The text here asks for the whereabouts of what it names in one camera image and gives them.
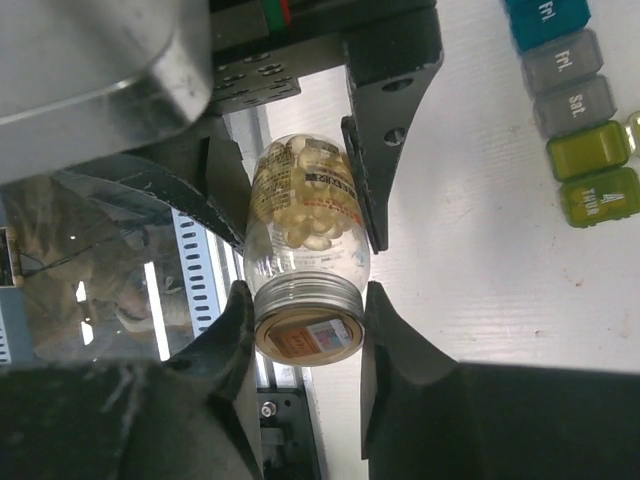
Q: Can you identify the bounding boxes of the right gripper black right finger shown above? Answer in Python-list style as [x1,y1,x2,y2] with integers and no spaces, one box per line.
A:
[360,282,639,479]

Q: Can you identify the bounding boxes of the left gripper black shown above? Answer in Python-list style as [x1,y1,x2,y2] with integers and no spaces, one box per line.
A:
[66,1,444,251]

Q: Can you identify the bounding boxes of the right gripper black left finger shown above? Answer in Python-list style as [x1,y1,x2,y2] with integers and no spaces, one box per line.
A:
[1,281,262,479]

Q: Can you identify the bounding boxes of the clear jar orange pills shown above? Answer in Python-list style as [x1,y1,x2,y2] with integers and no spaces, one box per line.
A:
[243,134,370,292]

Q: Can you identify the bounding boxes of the clear jar lid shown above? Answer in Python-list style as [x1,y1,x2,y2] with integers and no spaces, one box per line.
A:
[254,272,365,367]

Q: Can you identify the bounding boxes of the weekly pill organizer strip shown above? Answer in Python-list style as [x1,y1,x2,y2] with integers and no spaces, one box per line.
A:
[504,1,639,228]

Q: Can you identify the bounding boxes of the white slotted cable duct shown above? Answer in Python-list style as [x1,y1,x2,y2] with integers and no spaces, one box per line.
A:
[171,209,221,337]

